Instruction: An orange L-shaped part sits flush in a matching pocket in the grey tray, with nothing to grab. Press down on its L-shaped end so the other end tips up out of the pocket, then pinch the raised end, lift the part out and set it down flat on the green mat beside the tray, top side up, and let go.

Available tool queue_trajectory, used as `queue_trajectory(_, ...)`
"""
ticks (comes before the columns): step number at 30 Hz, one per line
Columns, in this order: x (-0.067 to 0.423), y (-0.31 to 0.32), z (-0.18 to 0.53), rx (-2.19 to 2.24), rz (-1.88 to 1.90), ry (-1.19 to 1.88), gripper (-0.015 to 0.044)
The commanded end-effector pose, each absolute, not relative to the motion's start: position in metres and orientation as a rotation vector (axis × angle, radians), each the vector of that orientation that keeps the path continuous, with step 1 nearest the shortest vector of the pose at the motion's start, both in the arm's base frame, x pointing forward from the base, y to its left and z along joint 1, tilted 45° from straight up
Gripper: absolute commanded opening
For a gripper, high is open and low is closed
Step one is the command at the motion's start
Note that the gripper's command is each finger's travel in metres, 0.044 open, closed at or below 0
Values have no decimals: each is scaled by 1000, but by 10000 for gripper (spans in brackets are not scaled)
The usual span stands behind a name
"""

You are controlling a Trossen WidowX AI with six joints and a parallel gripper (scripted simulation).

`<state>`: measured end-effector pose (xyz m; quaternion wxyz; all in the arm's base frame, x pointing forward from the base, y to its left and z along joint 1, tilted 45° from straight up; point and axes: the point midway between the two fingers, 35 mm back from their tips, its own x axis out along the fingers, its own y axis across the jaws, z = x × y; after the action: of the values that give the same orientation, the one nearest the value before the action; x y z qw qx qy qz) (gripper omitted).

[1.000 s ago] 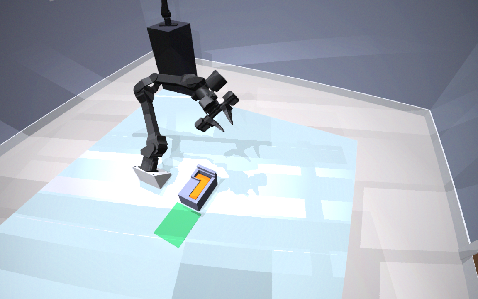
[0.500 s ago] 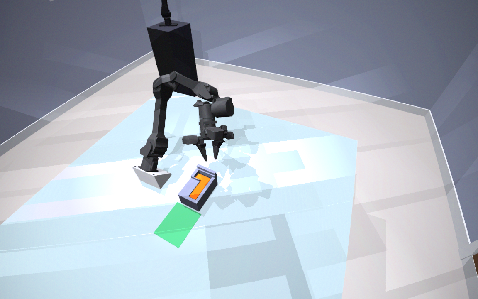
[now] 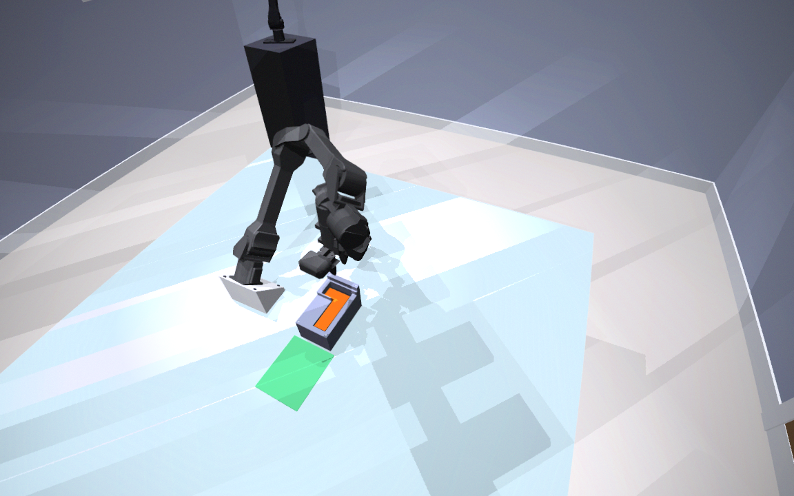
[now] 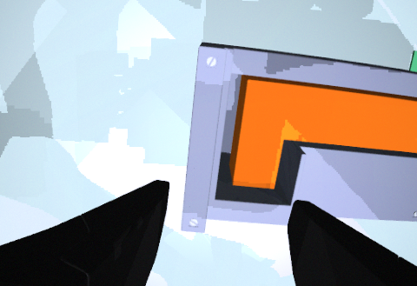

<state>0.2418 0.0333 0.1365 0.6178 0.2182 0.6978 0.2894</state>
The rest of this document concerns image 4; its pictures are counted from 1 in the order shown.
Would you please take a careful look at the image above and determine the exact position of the orange l-shaped part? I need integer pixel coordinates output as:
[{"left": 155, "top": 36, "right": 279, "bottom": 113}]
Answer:
[{"left": 229, "top": 75, "right": 417, "bottom": 189}]

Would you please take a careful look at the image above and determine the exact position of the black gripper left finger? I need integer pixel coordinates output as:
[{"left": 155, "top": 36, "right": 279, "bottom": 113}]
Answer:
[{"left": 0, "top": 179, "right": 170, "bottom": 286}]

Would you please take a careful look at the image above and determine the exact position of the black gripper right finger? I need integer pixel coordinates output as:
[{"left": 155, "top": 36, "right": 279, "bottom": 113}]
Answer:
[{"left": 286, "top": 200, "right": 417, "bottom": 286}]

